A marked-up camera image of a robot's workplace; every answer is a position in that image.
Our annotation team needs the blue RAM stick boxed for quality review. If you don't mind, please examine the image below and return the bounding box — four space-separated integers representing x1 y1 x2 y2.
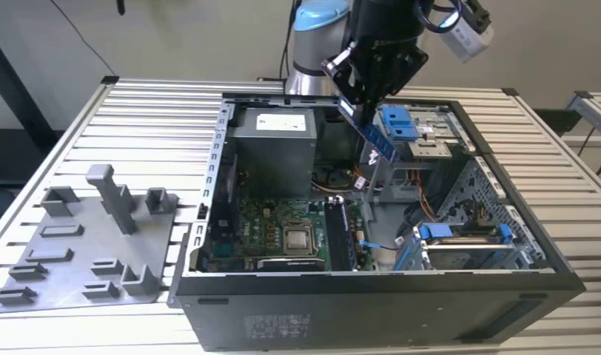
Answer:
337 95 401 163

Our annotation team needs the black RAM slot bank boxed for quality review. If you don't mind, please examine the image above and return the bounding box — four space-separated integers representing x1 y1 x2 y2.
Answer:
323 199 349 271

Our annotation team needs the black round case speaker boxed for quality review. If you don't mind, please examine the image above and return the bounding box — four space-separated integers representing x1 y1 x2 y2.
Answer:
325 168 355 189

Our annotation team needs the grey power supply unit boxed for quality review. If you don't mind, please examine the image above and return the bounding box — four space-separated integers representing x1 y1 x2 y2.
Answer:
226 106 318 203

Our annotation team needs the neighbouring aluminium slat table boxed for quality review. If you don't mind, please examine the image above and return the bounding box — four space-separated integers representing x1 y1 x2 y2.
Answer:
559 90 601 149

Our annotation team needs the black case fan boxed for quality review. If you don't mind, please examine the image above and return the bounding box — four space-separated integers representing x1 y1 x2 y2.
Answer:
215 153 240 237

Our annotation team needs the CPU socket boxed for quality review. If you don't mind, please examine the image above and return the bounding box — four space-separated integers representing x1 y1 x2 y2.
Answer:
279 220 317 257

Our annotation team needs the blue disk carrier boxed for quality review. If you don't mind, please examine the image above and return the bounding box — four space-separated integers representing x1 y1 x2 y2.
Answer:
413 221 519 271

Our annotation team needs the green motherboard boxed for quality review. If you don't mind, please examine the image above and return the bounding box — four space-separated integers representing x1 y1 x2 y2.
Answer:
200 197 375 274

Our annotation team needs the black graphics card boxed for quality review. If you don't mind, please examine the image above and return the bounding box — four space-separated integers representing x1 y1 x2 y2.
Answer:
254 257 327 274

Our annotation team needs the black open PC case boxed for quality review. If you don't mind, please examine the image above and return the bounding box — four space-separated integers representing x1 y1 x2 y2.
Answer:
166 92 587 352

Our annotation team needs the grey plastic parts rack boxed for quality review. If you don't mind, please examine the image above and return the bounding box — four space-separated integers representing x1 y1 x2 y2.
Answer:
0 163 183 315

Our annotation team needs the black side stand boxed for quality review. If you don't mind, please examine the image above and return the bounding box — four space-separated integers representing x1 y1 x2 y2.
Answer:
0 24 67 223

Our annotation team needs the blue camera cable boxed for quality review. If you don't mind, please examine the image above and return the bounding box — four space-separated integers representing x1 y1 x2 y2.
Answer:
413 0 479 37

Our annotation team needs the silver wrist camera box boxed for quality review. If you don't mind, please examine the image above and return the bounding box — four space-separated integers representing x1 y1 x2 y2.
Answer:
437 16 497 64

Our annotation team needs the blue plastic drive bracket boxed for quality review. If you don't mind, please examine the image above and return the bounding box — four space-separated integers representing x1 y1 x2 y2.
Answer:
379 106 419 143

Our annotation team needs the black hanging cable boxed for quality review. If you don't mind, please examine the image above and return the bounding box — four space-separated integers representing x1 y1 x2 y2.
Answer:
256 0 302 82

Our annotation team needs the power supply wire bundle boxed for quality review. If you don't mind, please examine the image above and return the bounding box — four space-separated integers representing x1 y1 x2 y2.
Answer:
313 168 375 194

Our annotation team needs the blue plug data wire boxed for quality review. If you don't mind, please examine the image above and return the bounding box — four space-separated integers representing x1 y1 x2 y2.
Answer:
358 239 405 253

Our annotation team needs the thin black wall wire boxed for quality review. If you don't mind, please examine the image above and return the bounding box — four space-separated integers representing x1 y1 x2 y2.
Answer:
51 0 118 78

